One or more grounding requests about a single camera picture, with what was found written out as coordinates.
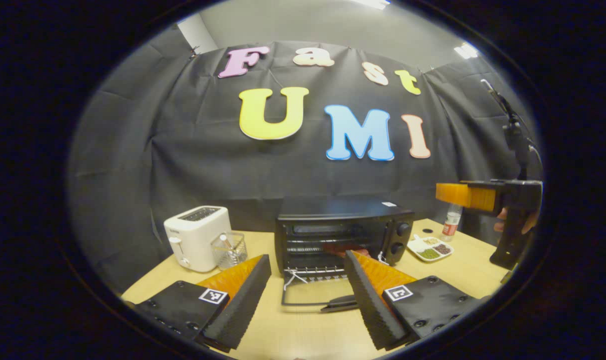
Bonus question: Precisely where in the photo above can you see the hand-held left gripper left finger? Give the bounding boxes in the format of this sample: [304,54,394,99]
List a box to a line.
[133,254,272,352]

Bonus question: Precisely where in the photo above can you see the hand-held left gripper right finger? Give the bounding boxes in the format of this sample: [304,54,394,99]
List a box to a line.
[344,250,486,352]

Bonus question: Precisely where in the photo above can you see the white divided bean plate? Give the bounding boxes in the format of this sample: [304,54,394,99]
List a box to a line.
[407,234,454,263]

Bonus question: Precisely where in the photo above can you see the black electric oven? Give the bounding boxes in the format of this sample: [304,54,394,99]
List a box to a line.
[275,196,416,314]

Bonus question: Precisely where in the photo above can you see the clear plastic water bottle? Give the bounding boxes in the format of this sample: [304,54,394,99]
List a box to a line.
[441,203,463,236]

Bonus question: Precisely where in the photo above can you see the clear glass cup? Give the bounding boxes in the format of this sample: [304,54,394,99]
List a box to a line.
[211,231,249,271]

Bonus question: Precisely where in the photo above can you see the white toaster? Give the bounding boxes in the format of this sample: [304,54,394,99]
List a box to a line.
[163,205,232,274]

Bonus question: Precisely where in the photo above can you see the black backdrop cloth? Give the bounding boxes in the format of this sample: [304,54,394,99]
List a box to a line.
[68,25,541,296]

